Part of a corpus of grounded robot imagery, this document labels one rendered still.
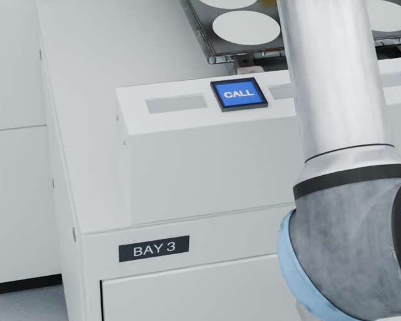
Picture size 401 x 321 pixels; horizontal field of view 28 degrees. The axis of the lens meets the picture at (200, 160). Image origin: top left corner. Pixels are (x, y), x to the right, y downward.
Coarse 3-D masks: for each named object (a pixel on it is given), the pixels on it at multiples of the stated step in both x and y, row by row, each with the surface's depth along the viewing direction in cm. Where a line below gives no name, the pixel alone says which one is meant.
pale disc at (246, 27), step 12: (228, 12) 122; (240, 12) 123; (252, 12) 123; (216, 24) 119; (228, 24) 120; (240, 24) 120; (252, 24) 120; (264, 24) 120; (276, 24) 120; (228, 36) 117; (240, 36) 117; (252, 36) 117; (264, 36) 117; (276, 36) 117
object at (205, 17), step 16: (192, 0) 125; (272, 0) 126; (384, 0) 128; (400, 0) 128; (208, 16) 121; (272, 16) 122; (208, 32) 117; (384, 32) 120; (400, 32) 120; (224, 48) 114; (240, 48) 114; (256, 48) 114; (272, 48) 115
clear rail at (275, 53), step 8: (376, 40) 117; (384, 40) 117; (392, 40) 118; (400, 40) 118; (280, 48) 114; (216, 56) 112; (224, 56) 112; (232, 56) 112; (256, 56) 113; (264, 56) 113; (272, 56) 114; (280, 56) 114
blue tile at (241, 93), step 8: (216, 88) 95; (224, 88) 95; (232, 88) 95; (240, 88) 95; (248, 88) 95; (224, 96) 94; (232, 96) 94; (240, 96) 94; (248, 96) 94; (256, 96) 94; (224, 104) 92; (232, 104) 92
